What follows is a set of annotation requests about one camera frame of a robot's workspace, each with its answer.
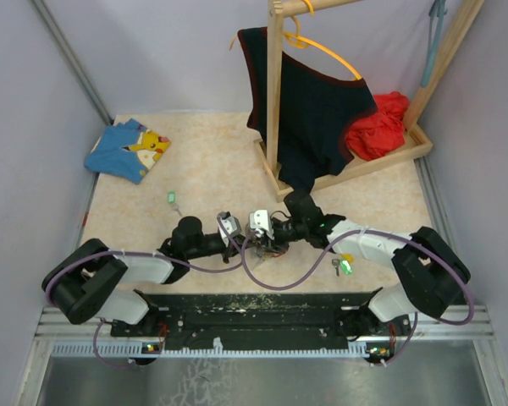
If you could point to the red crumpled cloth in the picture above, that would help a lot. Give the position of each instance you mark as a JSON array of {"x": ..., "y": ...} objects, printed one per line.
[{"x": 379, "y": 134}]

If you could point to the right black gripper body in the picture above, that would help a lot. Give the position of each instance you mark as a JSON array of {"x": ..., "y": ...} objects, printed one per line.
[{"x": 288, "y": 232}]

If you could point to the blue clothes hanger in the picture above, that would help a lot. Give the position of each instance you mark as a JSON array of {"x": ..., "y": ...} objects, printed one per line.
[{"x": 436, "y": 16}]

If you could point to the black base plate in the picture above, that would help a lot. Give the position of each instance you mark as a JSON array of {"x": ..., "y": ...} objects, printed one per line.
[{"x": 254, "y": 322}]

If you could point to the green tag key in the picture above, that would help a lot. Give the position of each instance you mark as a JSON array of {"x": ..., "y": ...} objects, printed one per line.
[
  {"x": 172, "y": 202},
  {"x": 341, "y": 267}
]

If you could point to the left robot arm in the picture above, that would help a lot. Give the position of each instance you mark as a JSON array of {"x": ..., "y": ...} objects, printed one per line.
[{"x": 83, "y": 285}]

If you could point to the blue pikachu shirt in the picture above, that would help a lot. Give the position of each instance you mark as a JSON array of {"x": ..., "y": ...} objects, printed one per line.
[{"x": 127, "y": 150}]

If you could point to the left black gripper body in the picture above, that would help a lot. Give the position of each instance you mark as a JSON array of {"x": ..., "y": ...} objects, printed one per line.
[{"x": 229, "y": 252}]

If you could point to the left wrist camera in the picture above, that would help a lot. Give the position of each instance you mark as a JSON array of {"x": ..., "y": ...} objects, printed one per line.
[{"x": 228, "y": 226}]

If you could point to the yellow clothes hanger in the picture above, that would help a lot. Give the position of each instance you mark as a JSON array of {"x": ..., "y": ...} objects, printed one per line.
[{"x": 295, "y": 39}]

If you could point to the wooden clothes rack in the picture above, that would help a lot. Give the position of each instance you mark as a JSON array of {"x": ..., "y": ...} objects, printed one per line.
[{"x": 275, "y": 105}]

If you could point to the dark navy tank top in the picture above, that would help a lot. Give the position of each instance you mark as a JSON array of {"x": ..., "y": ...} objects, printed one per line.
[{"x": 316, "y": 111}]

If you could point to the large keyring with keys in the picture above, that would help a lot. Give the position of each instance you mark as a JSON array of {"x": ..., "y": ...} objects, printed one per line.
[{"x": 260, "y": 248}]

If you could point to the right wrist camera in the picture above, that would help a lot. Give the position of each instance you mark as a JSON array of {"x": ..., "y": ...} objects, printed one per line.
[{"x": 260, "y": 224}]

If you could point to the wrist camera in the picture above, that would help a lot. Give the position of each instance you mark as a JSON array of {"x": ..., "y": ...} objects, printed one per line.
[
  {"x": 228, "y": 226},
  {"x": 260, "y": 224}
]

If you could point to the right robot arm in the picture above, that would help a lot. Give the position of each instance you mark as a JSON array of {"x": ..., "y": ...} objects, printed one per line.
[{"x": 430, "y": 274}]

